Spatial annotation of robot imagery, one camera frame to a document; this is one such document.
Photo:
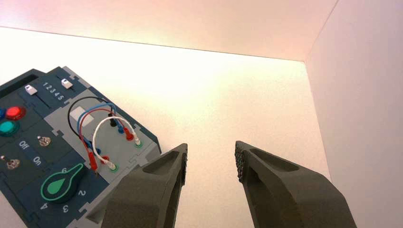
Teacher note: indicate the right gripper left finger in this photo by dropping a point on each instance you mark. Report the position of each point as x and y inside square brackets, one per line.
[148, 195]

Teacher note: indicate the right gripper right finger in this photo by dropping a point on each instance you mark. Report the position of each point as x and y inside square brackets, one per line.
[292, 201]

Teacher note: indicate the dark green rotary knob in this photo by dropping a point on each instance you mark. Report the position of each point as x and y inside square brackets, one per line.
[59, 187]

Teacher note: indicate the blue grey control box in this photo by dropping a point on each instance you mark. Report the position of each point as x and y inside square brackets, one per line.
[56, 127]

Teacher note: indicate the white slider knob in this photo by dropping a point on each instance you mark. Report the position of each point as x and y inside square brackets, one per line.
[67, 83]
[31, 89]

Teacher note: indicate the green round push button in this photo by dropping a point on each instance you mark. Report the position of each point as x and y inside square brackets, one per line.
[8, 128]

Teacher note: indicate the red round push button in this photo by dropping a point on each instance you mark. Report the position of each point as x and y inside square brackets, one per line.
[15, 113]

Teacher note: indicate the blue round push button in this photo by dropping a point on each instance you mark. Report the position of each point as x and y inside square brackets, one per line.
[2, 113]

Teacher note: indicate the metal toggle switch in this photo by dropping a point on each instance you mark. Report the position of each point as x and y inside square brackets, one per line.
[44, 141]
[12, 163]

